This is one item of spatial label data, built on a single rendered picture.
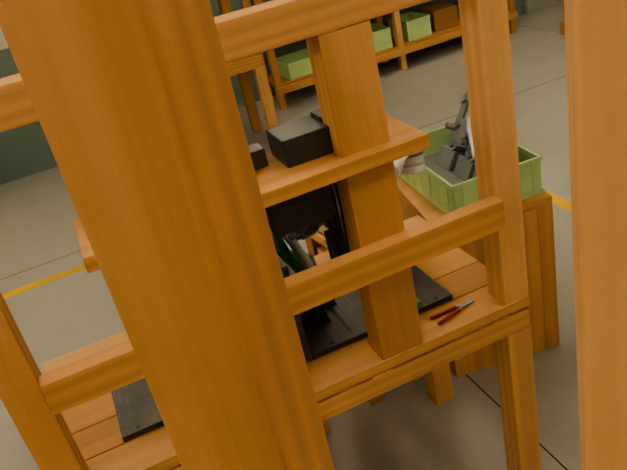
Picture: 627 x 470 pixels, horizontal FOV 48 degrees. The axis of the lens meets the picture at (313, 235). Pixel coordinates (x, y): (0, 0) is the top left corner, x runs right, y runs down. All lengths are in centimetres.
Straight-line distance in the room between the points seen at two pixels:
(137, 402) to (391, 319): 80
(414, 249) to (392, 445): 136
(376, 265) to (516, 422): 95
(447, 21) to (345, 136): 658
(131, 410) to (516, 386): 125
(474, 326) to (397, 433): 103
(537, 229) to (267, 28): 182
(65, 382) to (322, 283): 67
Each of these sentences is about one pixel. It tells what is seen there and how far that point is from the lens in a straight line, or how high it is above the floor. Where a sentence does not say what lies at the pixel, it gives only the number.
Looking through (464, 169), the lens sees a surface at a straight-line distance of 316.
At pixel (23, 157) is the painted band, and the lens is 772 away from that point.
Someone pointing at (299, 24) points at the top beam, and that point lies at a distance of 166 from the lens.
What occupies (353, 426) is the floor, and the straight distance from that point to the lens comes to 321.
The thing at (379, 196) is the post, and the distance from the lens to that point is 185.
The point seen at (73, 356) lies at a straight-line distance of 257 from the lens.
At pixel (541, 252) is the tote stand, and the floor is 53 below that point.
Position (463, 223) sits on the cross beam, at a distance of 197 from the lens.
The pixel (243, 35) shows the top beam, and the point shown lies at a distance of 162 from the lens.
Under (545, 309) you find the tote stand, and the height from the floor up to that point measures 23.
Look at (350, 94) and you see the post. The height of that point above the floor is 169.
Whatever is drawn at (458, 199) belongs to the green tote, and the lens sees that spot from 290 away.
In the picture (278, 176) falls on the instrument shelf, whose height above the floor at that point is 154.
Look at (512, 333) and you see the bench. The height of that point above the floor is 76.
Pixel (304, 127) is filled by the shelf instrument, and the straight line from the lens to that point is 181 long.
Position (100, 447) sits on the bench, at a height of 88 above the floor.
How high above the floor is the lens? 220
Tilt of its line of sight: 28 degrees down
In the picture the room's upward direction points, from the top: 13 degrees counter-clockwise
